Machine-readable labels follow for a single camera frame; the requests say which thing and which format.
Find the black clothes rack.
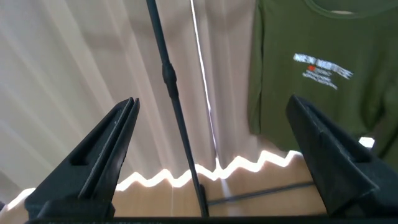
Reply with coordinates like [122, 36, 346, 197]
[145, 0, 315, 218]

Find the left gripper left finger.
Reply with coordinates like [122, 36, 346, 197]
[24, 96, 141, 218]

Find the green printed shirt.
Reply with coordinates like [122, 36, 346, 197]
[247, 0, 398, 174]

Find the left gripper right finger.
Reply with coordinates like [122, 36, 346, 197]
[285, 94, 398, 217]

